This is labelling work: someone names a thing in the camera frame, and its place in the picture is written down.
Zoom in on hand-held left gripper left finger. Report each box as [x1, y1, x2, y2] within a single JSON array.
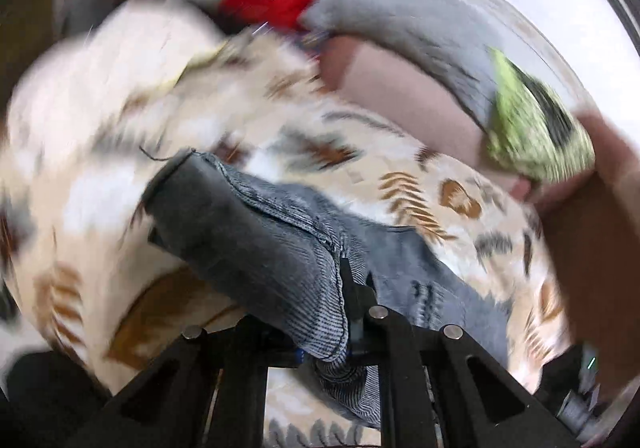
[[65, 317, 302, 448]]

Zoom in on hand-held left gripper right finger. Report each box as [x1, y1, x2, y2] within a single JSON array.
[[340, 255, 581, 448]]

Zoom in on blue denim pants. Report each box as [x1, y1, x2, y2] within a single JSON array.
[[142, 148, 516, 429]]

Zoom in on beige leaf print blanket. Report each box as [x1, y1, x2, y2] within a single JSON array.
[[0, 33, 576, 448]]

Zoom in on green patterned cloth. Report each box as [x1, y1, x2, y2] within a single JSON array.
[[482, 48, 596, 184]]

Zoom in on white patterned pillow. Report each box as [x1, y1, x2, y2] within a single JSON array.
[[7, 0, 231, 169]]

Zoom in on blue printed packet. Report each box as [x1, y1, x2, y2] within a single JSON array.
[[300, 28, 333, 51]]

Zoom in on grey quilted pillow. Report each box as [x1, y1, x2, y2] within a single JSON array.
[[300, 0, 506, 129]]

